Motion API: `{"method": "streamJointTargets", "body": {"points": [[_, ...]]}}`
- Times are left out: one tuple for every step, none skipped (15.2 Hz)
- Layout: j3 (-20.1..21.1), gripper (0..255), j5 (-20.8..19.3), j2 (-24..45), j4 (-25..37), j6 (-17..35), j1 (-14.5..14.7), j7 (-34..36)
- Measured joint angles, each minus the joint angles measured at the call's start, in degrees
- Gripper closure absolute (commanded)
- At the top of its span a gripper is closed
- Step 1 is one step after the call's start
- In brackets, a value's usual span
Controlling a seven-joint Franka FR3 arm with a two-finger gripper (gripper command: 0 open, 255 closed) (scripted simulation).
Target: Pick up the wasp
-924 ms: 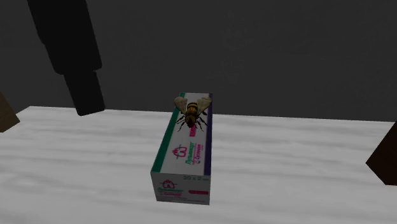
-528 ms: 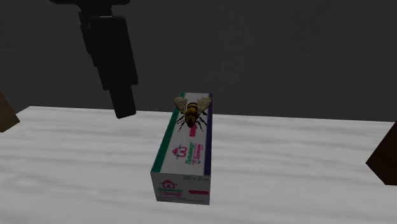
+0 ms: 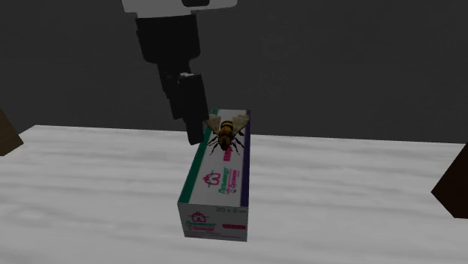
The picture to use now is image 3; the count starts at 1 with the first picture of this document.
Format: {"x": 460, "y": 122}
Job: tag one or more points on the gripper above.
{"x": 169, "y": 38}

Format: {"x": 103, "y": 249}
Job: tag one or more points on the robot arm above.
{"x": 161, "y": 7}

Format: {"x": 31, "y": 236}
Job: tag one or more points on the yellow black bee figure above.
{"x": 225, "y": 136}

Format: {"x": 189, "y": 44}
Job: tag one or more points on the white medicine box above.
{"x": 218, "y": 182}

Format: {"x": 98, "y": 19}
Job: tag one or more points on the dark brown block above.
{"x": 455, "y": 186}

